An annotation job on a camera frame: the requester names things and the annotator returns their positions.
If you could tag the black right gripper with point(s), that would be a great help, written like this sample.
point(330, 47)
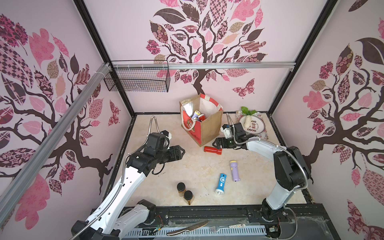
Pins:
point(223, 142)

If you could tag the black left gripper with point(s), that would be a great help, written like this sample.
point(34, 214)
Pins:
point(175, 152)

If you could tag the blue flashlight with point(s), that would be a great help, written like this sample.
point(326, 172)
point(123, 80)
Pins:
point(221, 184)

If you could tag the red flashlight row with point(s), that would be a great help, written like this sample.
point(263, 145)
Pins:
point(201, 117)

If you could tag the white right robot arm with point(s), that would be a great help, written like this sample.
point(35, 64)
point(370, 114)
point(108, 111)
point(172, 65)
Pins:
point(291, 171)

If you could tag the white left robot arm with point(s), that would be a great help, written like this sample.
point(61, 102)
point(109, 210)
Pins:
point(109, 221)

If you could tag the red and brown tote bag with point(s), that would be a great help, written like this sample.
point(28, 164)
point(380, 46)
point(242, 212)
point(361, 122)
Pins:
point(207, 130)

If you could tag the floral plate with radish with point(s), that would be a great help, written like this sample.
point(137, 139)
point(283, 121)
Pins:
point(252, 122)

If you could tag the black cap jar rear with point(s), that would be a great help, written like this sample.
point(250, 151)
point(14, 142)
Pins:
point(181, 187)

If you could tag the black cap jar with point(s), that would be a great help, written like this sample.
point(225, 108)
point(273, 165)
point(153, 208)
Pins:
point(188, 196)
point(181, 187)

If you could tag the black cap jar front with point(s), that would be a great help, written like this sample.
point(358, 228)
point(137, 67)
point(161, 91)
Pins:
point(188, 196)

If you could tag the silver fork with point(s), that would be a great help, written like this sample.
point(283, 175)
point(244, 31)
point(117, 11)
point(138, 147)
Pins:
point(219, 228)

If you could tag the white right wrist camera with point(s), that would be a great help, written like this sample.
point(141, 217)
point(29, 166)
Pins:
point(226, 130)

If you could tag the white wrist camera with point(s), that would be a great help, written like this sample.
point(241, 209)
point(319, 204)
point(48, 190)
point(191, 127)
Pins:
point(226, 130)
point(167, 134)

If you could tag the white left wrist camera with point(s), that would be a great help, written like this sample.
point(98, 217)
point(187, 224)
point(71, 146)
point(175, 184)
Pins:
point(167, 134)

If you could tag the black wire basket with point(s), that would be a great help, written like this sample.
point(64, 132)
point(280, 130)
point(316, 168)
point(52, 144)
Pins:
point(139, 76)

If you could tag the aluminium rail back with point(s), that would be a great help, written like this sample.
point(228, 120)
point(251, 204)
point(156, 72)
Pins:
point(203, 66)

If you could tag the aluminium rail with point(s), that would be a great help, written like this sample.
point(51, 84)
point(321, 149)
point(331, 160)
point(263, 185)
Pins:
point(203, 66)
point(22, 181)

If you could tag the wooden handled knife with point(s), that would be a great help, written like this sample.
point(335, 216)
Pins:
point(188, 229)

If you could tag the white cable duct strip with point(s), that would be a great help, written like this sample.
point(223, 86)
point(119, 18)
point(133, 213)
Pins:
point(149, 233)

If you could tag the aluminium rail left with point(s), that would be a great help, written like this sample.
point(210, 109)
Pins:
point(22, 181)

